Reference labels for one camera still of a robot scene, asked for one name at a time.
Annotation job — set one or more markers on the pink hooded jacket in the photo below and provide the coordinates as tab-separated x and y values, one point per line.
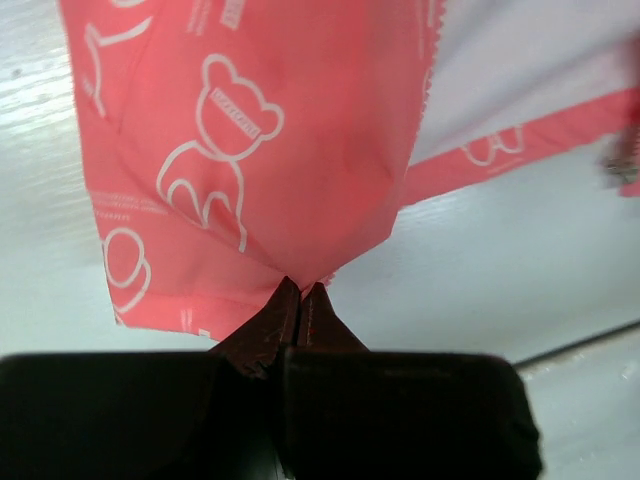
229	144

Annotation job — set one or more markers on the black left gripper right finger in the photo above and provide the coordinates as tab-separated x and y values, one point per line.
353	413

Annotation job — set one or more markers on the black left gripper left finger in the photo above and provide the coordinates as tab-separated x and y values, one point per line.
146	415

